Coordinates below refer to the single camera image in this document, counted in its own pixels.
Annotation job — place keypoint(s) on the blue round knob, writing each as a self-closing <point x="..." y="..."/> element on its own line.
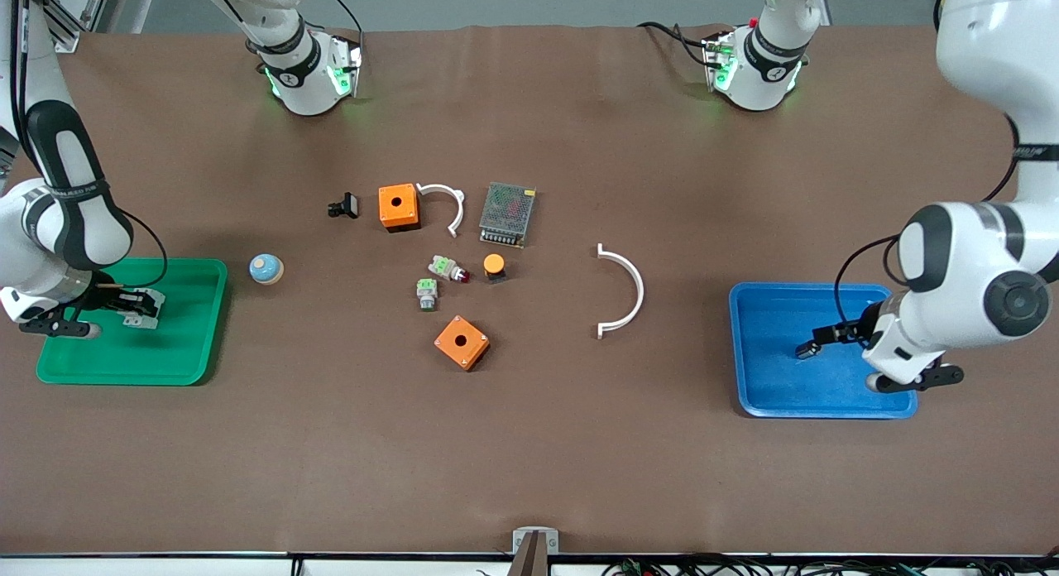
<point x="266" y="269"/>

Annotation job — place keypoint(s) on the white red circuit breaker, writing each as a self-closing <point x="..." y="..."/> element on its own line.
<point x="145" y="319"/>

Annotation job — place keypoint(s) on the small black switch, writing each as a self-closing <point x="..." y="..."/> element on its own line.
<point x="346" y="205"/>

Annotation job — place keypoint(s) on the blue plastic tray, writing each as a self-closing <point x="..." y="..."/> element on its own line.
<point x="794" y="386"/>

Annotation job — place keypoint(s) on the grey metal bracket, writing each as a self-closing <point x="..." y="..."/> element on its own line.
<point x="553" y="541"/>

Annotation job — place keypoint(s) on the green plastic tray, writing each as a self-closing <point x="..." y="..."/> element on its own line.
<point x="178" y="328"/>

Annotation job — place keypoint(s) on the brown pole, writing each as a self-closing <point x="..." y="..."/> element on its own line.
<point x="529" y="559"/>

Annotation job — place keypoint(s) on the metal mesh power supply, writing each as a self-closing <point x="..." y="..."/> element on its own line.
<point x="507" y="214"/>

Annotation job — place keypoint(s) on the orange mushroom button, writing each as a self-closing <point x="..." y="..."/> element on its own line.
<point x="495" y="266"/>

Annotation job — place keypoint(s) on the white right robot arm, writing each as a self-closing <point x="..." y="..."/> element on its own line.
<point x="74" y="220"/>

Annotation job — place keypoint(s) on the aluminium frame profile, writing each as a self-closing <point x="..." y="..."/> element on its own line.
<point x="74" y="17"/>

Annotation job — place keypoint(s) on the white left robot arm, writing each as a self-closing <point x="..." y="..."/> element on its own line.
<point x="951" y="253"/>

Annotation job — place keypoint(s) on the orange button box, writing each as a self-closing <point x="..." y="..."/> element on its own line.
<point x="462" y="343"/>
<point x="399" y="208"/>

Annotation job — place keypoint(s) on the red indicator lamp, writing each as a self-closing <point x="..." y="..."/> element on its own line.
<point x="447" y="268"/>

